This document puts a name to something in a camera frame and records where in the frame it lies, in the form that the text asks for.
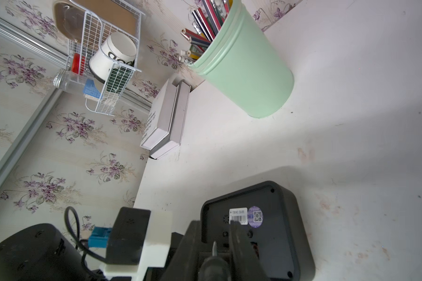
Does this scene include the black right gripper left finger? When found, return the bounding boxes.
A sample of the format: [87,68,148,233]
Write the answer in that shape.
[161,221,202,281]

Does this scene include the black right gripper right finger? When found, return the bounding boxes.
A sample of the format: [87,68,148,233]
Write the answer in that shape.
[229,221,269,281]

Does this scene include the black square alarm clock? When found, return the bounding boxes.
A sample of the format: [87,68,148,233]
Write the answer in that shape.
[200,181,316,281]

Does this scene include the black handled screwdriver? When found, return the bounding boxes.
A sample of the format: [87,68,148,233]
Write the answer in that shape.
[198,241,232,281]

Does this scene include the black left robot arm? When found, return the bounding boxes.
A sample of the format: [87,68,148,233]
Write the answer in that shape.
[0,223,86,281]

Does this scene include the white book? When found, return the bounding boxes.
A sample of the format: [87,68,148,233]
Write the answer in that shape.
[140,77,178,151]

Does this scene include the grey book underneath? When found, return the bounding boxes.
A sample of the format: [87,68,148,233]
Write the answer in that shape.
[150,80,191,160]

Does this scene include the green pencil cup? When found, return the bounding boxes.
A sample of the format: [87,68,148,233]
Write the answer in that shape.
[190,1,294,118]

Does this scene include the clear plastic bottle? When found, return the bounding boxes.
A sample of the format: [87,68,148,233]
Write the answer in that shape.
[53,69,103,101]

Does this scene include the coloured pencils bundle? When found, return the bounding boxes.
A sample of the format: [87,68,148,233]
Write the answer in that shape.
[178,1,232,67]

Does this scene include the brown cardboard box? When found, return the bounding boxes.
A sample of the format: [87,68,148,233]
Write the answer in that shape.
[76,0,138,36]

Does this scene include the white wire basket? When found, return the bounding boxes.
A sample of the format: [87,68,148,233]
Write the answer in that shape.
[53,1,144,115]

